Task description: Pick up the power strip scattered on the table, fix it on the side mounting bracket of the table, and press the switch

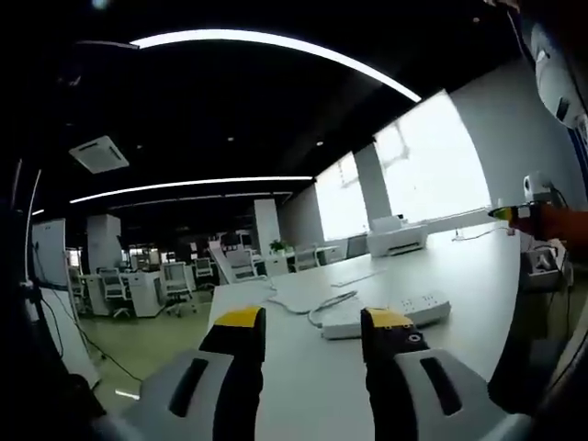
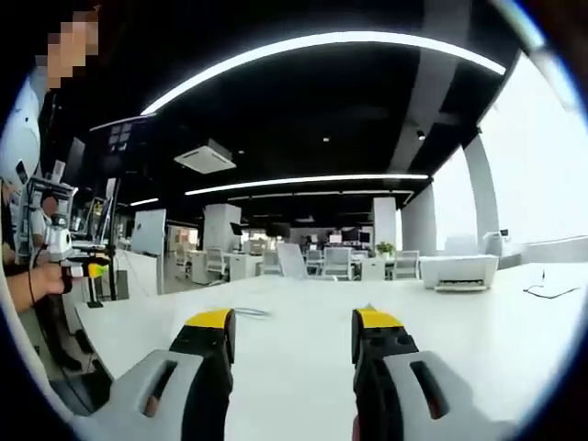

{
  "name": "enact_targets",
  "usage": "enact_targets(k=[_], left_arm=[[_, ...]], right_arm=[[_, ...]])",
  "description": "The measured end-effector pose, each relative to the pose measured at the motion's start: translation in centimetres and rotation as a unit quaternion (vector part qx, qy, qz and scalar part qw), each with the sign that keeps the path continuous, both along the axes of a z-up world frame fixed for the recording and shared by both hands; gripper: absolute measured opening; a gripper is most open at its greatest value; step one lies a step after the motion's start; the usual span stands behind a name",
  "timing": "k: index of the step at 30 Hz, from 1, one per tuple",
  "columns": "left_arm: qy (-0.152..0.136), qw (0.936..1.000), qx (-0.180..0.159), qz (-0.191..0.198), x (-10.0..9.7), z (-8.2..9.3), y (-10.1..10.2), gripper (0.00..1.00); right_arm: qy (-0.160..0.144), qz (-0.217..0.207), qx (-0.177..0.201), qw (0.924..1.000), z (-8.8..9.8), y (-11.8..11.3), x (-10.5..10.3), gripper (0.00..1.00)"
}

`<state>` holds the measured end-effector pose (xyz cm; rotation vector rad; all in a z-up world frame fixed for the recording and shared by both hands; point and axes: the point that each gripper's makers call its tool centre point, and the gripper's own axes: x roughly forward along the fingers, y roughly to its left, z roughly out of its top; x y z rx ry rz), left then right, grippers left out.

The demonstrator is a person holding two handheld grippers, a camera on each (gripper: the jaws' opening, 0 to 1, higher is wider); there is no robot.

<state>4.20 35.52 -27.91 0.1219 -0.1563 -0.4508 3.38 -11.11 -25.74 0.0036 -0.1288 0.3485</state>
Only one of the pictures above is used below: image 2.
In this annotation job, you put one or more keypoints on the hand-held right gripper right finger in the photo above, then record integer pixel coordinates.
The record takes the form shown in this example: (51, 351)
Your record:
(459, 395)

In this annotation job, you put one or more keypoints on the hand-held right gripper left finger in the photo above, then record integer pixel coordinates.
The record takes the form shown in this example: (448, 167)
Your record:
(138, 395)

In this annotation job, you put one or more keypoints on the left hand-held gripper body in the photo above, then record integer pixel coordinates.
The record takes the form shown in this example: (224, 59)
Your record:
(59, 241)

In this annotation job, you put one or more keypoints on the white ceiling light strip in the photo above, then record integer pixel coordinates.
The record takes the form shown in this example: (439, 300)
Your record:
(303, 182)
(321, 39)

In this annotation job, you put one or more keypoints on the person's left hand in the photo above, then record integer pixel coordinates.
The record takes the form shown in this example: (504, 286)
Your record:
(46, 282)

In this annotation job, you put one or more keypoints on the black monitor stand pole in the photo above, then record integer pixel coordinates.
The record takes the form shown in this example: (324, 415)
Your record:
(113, 239)

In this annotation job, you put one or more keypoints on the white desk partition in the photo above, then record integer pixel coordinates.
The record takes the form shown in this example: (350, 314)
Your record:
(142, 271)

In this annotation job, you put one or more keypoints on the white whiteboard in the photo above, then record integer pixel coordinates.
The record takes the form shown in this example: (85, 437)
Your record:
(149, 232)

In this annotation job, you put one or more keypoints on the white chest-worn device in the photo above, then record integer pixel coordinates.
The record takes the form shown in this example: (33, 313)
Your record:
(22, 171)

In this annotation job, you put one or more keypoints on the large black monitor screen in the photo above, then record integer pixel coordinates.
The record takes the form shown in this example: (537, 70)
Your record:
(121, 138)

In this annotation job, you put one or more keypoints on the person's white shirt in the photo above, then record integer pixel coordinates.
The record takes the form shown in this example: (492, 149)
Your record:
(20, 124)

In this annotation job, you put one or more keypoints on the white printer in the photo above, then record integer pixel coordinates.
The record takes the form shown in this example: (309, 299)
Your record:
(459, 268)

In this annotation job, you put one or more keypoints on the white ceiling air conditioner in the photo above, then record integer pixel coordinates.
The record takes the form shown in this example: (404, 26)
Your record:
(204, 157)

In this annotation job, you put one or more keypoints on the white floor-standing machine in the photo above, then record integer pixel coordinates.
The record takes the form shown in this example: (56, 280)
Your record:
(494, 241)

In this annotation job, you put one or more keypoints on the green potted plant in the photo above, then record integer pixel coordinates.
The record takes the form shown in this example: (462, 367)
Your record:
(386, 249)

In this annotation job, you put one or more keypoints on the row of grey office chairs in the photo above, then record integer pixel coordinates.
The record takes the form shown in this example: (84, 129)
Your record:
(337, 262)

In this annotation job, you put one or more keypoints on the white chair backrest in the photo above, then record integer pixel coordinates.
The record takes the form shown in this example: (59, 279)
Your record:
(290, 259)

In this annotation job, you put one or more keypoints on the large bright window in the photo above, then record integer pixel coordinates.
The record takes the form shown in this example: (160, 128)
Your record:
(542, 161)

